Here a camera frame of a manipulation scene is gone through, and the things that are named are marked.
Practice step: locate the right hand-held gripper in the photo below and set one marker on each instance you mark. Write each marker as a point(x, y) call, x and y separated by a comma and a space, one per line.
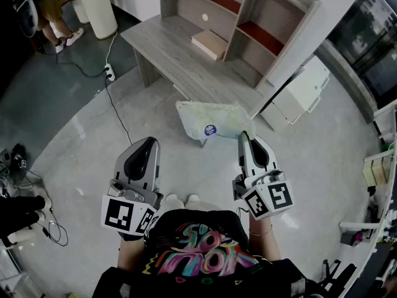
point(279, 195)

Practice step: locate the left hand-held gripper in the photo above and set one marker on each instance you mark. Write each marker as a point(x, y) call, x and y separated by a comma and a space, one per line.
point(119, 216)

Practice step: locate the clear plastic packet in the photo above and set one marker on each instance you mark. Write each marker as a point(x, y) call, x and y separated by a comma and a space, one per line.
point(217, 116)

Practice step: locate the person's right forearm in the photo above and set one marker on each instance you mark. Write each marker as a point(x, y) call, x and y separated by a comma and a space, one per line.
point(263, 244)

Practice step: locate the person's left forearm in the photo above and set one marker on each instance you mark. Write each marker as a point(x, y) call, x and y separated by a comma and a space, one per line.
point(130, 253)

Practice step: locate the grey wooden desk with hutch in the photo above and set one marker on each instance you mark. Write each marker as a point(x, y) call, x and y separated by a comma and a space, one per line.
point(173, 51)

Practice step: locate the white shoe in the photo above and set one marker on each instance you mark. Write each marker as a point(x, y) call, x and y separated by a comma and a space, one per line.
point(193, 198)
point(173, 201)

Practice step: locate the white drawer cabinet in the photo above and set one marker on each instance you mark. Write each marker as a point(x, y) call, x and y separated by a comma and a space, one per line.
point(297, 96)

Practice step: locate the black printed t-shirt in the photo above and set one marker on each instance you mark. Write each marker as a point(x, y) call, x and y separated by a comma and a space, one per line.
point(201, 228)

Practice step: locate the white power strip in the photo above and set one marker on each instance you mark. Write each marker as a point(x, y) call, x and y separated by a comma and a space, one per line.
point(109, 72)

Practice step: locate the tan box stack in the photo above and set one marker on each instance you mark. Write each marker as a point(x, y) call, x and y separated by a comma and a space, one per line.
point(376, 171)

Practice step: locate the black device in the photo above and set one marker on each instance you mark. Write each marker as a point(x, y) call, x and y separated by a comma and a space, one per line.
point(18, 154)

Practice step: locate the black and purple box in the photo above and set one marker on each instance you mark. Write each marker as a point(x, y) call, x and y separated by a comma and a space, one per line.
point(353, 238)

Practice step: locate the flat cardboard box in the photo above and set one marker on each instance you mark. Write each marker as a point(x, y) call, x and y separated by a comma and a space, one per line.
point(209, 43)

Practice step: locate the black office chair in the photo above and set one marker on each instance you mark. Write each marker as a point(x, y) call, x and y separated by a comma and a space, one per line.
point(338, 273)

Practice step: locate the dark glass window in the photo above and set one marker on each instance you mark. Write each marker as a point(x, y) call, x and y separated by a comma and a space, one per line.
point(372, 42)

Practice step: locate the large white ribbed bin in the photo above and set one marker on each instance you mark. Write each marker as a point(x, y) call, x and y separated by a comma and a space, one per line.
point(97, 8)

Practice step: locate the small white bin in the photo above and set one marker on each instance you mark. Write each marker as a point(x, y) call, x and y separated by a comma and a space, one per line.
point(81, 9)

